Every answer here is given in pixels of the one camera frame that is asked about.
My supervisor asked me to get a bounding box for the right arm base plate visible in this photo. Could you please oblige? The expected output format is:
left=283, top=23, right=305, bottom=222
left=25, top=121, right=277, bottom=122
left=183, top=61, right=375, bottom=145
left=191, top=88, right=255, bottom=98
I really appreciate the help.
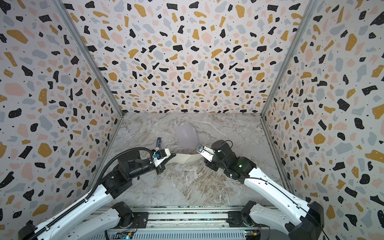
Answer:
left=226, top=211, right=260, bottom=228

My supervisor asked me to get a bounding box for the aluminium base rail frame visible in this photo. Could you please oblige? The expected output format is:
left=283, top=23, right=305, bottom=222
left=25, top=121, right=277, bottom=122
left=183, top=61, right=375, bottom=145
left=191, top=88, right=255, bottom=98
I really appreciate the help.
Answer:
left=59, top=205, right=319, bottom=240

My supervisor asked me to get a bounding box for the blue glue stick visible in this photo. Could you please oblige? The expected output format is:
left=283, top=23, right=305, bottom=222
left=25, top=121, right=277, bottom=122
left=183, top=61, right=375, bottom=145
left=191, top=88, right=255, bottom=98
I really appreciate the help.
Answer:
left=155, top=137, right=162, bottom=152

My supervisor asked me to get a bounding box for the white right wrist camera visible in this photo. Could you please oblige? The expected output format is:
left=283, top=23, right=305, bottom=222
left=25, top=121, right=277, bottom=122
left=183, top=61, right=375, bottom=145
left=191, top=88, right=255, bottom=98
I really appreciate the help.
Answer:
left=196, top=144, right=215, bottom=162

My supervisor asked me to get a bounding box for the aluminium corner post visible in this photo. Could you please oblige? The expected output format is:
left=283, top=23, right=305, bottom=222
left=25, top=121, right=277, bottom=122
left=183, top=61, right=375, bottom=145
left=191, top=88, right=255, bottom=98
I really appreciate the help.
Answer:
left=261, top=0, right=318, bottom=120
left=52, top=1, right=124, bottom=118

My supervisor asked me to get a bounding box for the beige lined letter paper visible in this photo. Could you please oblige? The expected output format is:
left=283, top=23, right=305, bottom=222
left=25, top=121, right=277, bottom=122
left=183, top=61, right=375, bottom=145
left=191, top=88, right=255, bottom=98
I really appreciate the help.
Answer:
left=169, top=154, right=203, bottom=164

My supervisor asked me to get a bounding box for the left aluminium corner post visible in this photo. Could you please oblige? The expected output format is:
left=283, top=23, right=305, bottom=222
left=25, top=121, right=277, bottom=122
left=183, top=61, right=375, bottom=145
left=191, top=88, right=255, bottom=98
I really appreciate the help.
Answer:
left=52, top=1, right=124, bottom=118

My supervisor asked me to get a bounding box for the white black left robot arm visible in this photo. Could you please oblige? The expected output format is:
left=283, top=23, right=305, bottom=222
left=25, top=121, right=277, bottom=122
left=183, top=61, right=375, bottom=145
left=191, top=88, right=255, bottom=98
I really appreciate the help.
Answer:
left=18, top=147, right=177, bottom=240

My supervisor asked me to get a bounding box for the right aluminium corner post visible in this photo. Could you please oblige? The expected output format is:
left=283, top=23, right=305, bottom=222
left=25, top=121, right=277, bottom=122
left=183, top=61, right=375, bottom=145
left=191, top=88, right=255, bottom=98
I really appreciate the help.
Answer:
left=261, top=0, right=318, bottom=120

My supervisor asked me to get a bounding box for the lavender envelope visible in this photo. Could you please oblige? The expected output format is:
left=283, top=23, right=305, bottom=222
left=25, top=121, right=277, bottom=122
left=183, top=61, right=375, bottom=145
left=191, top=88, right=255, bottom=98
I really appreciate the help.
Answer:
left=175, top=123, right=199, bottom=150

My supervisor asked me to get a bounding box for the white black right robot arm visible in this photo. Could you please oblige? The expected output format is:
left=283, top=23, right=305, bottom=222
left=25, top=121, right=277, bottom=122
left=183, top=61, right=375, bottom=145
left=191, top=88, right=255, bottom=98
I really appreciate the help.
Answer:
left=196, top=140, right=325, bottom=240

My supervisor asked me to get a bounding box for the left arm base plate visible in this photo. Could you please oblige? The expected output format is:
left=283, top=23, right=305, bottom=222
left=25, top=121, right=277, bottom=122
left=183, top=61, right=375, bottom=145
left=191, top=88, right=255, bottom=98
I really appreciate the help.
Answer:
left=118, top=212, right=149, bottom=229

